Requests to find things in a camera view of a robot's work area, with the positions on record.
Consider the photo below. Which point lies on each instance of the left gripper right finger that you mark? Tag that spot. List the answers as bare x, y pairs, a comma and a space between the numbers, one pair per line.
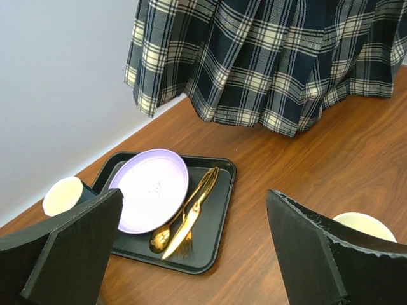
325, 262

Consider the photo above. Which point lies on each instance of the dark teal cup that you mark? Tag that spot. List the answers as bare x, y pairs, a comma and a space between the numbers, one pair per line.
65, 194

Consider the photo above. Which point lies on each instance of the purple plate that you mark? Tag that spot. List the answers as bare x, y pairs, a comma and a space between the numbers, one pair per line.
154, 184

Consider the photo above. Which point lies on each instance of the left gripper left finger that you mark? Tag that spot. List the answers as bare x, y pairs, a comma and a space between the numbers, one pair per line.
63, 259

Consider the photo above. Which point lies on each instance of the yellow mug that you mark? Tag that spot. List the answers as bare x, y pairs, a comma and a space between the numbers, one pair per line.
365, 224

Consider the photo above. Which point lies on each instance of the navy white plaid skirt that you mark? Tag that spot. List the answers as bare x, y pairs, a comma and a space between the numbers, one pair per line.
275, 63

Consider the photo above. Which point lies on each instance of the gold knife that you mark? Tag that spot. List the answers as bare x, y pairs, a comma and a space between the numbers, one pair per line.
206, 186

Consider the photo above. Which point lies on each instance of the black tray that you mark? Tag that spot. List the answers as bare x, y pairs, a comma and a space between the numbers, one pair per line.
207, 230

